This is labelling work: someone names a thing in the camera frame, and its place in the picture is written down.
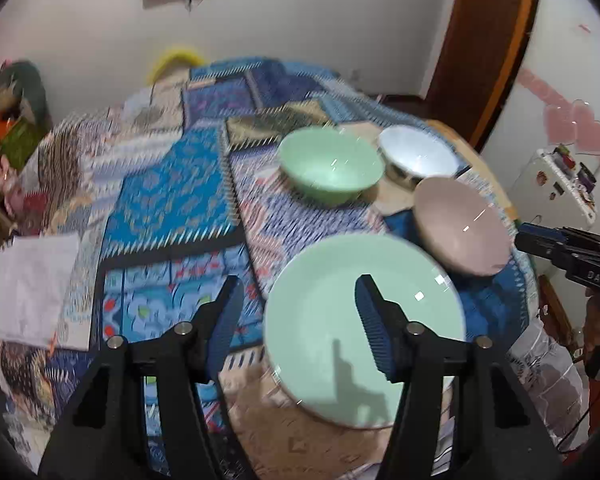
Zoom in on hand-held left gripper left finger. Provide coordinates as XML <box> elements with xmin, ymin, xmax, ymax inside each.
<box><xmin>39</xmin><ymin>275</ymin><xmax>253</xmax><ymax>480</ymax></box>

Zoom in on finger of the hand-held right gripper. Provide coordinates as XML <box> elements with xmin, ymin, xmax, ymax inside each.
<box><xmin>515</xmin><ymin>232</ymin><xmax>588</xmax><ymax>273</ymax></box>
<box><xmin>519</xmin><ymin>222</ymin><xmax>600</xmax><ymax>248</ymax></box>

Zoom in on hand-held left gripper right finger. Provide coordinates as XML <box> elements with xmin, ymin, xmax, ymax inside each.
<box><xmin>355</xmin><ymin>274</ymin><xmax>563</xmax><ymax>480</ymax></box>

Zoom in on mint green plate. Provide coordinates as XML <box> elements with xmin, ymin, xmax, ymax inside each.
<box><xmin>262</xmin><ymin>234</ymin><xmax>467</xmax><ymax>430</ymax></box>

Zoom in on pale pink bowl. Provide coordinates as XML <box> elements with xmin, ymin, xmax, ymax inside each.
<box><xmin>413</xmin><ymin>176</ymin><xmax>513</xmax><ymax>277</ymax></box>

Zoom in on white bowl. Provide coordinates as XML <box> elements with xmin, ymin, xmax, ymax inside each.
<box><xmin>377</xmin><ymin>126</ymin><xmax>461</xmax><ymax>191</ymax></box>

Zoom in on mint green bowl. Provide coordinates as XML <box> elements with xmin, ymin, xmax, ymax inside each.
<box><xmin>278</xmin><ymin>126</ymin><xmax>384</xmax><ymax>207</ymax></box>

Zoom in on person's right hand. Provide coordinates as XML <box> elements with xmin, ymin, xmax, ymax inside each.
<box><xmin>581</xmin><ymin>297</ymin><xmax>600</xmax><ymax>363</ymax></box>

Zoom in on white box with stickers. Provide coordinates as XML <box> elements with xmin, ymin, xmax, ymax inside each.
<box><xmin>527</xmin><ymin>144</ymin><xmax>598</xmax><ymax>223</ymax></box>

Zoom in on clear plastic bag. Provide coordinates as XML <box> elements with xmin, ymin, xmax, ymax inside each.
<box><xmin>509</xmin><ymin>320</ymin><xmax>587</xmax><ymax>453</ymax></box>

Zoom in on round wooden board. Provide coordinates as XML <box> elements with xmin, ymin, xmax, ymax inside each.
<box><xmin>372</xmin><ymin>119</ymin><xmax>518</xmax><ymax>226</ymax></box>

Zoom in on patchwork printed blanket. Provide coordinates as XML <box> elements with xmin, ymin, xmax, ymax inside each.
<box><xmin>0</xmin><ymin>57</ymin><xmax>538</xmax><ymax>480</ymax></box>

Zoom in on white heart-print sliding door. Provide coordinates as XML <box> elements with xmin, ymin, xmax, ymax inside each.
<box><xmin>480</xmin><ymin>0</ymin><xmax>600</xmax><ymax>311</ymax></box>

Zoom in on brown wooden door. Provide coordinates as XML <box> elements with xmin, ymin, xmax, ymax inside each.
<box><xmin>427</xmin><ymin>0</ymin><xmax>542</xmax><ymax>151</ymax></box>

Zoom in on white folded cloth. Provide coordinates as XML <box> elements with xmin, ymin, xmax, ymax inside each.
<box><xmin>0</xmin><ymin>232</ymin><xmax>83</xmax><ymax>348</ymax></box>

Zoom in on pink bunny toy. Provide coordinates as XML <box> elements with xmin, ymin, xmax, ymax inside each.
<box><xmin>0</xmin><ymin>155</ymin><xmax>26</xmax><ymax>211</ymax></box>

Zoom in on green storage box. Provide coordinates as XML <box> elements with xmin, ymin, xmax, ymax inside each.
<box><xmin>0</xmin><ymin>120</ymin><xmax>47</xmax><ymax>196</ymax></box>

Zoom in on grey plush toy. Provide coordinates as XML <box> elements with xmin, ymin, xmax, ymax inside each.
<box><xmin>0</xmin><ymin>60</ymin><xmax>53</xmax><ymax>128</ymax></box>

